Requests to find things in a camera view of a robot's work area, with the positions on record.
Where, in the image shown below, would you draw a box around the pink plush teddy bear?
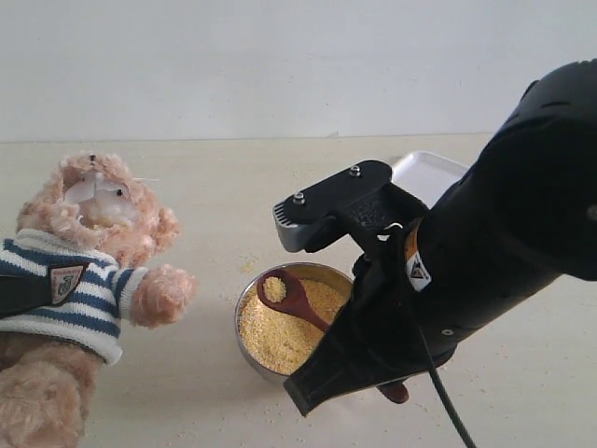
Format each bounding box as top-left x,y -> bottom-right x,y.
1,153 -> 197,447

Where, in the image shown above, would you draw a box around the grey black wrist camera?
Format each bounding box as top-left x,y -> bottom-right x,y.
272,160 -> 393,253

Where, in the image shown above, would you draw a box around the white rectangular plastic tray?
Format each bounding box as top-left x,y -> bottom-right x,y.
391,151 -> 468,208

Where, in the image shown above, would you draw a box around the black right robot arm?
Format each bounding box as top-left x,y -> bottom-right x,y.
274,61 -> 596,414

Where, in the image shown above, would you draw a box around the yellow millet grains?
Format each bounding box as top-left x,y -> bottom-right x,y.
238,279 -> 351,376

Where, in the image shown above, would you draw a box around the dark red wooden spoon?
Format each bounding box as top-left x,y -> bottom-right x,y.
257,269 -> 410,405

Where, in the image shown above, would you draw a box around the stainless steel bowl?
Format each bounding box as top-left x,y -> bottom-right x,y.
234,262 -> 353,384

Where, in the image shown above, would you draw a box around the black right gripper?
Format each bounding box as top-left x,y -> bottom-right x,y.
284,184 -> 455,416

